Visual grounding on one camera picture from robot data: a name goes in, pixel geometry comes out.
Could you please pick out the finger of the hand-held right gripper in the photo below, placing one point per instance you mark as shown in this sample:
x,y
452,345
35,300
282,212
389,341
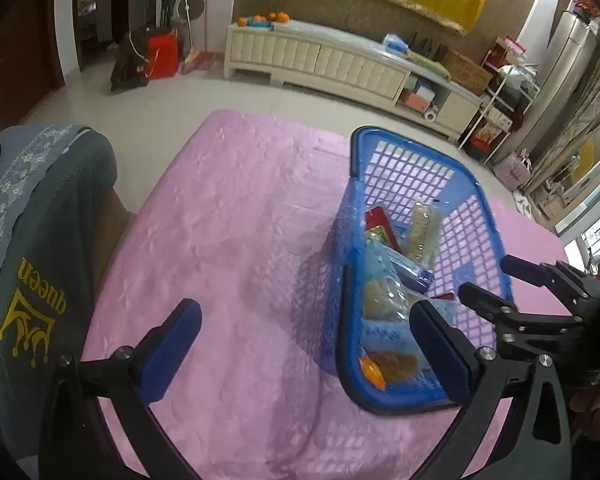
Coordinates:
x,y
485,297
522,267

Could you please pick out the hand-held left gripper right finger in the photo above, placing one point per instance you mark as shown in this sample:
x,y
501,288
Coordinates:
x,y
440,347

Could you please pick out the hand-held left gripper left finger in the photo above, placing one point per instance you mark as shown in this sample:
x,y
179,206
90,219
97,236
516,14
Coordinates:
x,y
172,342

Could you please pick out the orange sausage stick packet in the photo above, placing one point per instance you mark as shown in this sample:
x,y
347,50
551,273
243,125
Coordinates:
x,y
442,297

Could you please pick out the blue-edged orange chip packet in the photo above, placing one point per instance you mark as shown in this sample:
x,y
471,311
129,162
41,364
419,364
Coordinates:
x,y
397,366

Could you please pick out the blue plastic basket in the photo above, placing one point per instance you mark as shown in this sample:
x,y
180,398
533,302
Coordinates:
x,y
395,401

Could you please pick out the orange snack packet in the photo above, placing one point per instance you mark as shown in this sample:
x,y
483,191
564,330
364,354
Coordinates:
x,y
372,371

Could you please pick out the lavender snack packet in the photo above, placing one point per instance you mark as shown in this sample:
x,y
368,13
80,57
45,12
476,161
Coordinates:
x,y
416,278

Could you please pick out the large green-sealed cracker packet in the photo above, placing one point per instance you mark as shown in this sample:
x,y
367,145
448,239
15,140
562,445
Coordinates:
x,y
380,302

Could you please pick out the narrow cracker packet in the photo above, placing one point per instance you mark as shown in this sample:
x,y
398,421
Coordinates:
x,y
422,235

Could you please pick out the blue-tinted clear snack bag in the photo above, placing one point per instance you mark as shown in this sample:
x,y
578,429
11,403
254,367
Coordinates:
x,y
382,260

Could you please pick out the pink bag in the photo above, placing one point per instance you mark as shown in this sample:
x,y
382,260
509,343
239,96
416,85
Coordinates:
x,y
512,172

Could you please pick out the pink tablecloth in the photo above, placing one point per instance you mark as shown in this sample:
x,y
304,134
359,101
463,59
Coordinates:
x,y
230,260

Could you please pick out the red printed box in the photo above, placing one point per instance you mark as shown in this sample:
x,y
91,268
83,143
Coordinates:
x,y
490,135

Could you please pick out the patterned curtain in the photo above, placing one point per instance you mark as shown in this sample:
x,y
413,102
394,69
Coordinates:
x,y
580,120

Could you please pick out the grey chair cover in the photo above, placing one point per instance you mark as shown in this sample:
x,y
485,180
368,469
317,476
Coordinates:
x,y
45,220

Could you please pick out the white tape roll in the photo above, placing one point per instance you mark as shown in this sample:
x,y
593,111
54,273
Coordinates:
x,y
432,114

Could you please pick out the orange box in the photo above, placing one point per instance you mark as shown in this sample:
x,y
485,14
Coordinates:
x,y
416,101

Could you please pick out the silver standing air conditioner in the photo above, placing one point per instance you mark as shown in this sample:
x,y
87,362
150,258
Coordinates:
x,y
565,70

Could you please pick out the cardboard box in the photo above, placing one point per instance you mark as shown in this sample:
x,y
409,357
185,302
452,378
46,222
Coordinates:
x,y
467,72

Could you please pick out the red gift box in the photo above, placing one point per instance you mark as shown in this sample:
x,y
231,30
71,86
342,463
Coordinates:
x,y
507,51

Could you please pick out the green folded cloth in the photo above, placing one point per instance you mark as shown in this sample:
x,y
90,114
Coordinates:
x,y
430,66

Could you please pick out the blue tissue box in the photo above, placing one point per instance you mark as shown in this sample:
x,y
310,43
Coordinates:
x,y
395,44

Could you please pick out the red flower vase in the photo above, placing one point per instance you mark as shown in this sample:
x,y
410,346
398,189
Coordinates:
x,y
587,6

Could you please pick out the pink broom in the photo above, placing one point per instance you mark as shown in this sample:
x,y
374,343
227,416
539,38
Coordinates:
x,y
200,62

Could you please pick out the black bag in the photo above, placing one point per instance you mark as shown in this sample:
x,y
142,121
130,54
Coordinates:
x,y
130,62

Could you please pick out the red bag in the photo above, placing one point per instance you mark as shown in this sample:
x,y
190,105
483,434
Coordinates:
x,y
162,55

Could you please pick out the cream television cabinet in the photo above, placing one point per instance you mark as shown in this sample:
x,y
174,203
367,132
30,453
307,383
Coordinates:
x,y
310,60

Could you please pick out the teal bowl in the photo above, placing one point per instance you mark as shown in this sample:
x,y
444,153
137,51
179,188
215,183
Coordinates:
x,y
258,21

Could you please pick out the brown wooden door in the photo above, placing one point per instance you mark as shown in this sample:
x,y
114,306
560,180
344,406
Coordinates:
x,y
20,45

